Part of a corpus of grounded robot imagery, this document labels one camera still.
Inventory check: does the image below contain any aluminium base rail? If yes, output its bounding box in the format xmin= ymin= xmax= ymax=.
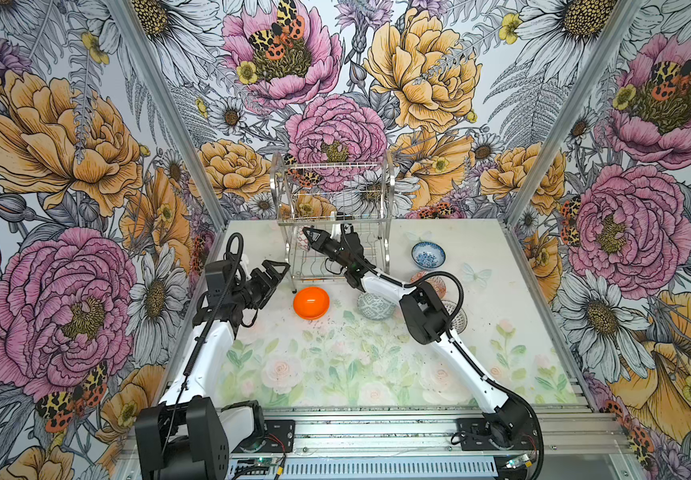
xmin=110 ymin=404 xmax=647 ymax=480

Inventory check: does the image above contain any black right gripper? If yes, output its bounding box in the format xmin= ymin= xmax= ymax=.
xmin=304 ymin=225 xmax=353 ymax=268

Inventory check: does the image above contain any aluminium corner post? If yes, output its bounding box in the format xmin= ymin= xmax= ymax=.
xmin=503 ymin=0 xmax=643 ymax=226
xmin=109 ymin=1 xmax=227 ymax=232

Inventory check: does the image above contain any aluminium left corner post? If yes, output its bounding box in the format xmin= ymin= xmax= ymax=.
xmin=109 ymin=1 xmax=227 ymax=232

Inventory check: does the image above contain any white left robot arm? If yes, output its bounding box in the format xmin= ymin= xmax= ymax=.
xmin=135 ymin=255 xmax=290 ymax=479

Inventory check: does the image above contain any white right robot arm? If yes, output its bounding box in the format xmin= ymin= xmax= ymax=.
xmin=302 ymin=224 xmax=545 ymax=453

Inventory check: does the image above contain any aluminium right corner post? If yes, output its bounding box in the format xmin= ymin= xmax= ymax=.
xmin=503 ymin=0 xmax=643 ymax=226

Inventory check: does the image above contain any grey dotted white bowl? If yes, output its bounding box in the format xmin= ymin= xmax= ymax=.
xmin=443 ymin=300 xmax=467 ymax=333

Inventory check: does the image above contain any chrome wire dish rack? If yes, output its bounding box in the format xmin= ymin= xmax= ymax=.
xmin=270 ymin=153 xmax=395 ymax=289

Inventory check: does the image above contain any plain orange bowl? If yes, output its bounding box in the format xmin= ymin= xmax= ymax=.
xmin=293 ymin=286 xmax=331 ymax=321

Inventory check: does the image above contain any blue floral white bowl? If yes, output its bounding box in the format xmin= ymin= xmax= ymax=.
xmin=411 ymin=241 xmax=447 ymax=270

